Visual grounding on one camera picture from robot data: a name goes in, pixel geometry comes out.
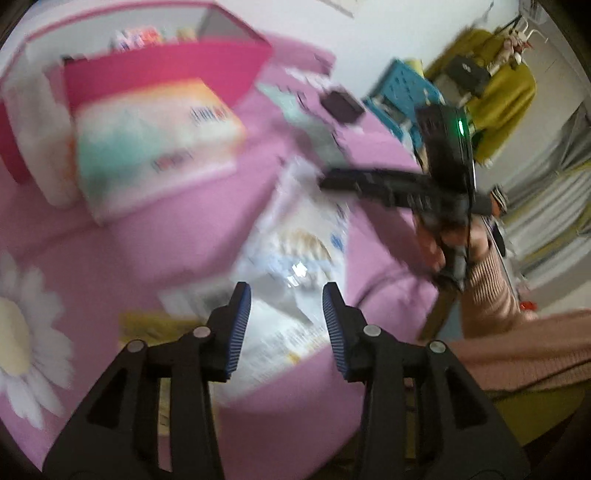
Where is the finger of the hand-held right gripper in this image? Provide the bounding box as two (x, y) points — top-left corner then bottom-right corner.
(318, 179), (419, 209)
(323, 168), (432, 191)

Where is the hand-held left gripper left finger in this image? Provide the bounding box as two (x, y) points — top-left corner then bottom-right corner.
(44, 281), (252, 480)

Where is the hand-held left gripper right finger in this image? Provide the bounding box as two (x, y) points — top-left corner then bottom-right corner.
(322, 282), (529, 480)

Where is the white plastic packet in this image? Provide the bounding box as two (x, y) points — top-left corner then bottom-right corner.
(159, 156), (354, 408)

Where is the yellow pocket tissue pack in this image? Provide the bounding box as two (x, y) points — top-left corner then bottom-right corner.
(118, 312), (204, 354)

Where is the pink cardboard box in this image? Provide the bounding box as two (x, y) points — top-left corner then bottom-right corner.
(0, 2), (274, 184)

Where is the floral pocket tissue pack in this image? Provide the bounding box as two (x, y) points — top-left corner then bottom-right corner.
(111, 26), (163, 51)

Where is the person's right forearm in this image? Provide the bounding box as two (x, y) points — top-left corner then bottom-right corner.
(461, 217), (540, 340)

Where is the person's right hand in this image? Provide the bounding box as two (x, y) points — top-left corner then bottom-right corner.
(414, 215), (491, 278)

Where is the blue plastic basket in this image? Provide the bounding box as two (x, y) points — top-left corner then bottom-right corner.
(364, 58), (445, 141)

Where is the black charger adapter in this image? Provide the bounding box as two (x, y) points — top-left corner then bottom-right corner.
(320, 87), (366, 124)

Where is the black handbag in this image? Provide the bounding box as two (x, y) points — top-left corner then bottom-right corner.
(444, 54), (491, 96)

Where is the yellow coat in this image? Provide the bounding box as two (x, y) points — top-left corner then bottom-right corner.
(424, 28), (537, 163)

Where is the grey curtain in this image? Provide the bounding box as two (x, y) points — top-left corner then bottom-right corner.
(501, 104), (591, 282)

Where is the pink flower-print tablecloth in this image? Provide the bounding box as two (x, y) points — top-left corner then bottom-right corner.
(0, 37), (441, 468)

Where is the white coat rack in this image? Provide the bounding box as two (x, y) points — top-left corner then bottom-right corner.
(489, 11), (543, 70)

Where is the large pastel tissue pack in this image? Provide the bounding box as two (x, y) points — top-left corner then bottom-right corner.
(73, 78), (249, 225)

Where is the white pump bottle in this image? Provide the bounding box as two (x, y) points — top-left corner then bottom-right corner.
(2, 69), (80, 208)

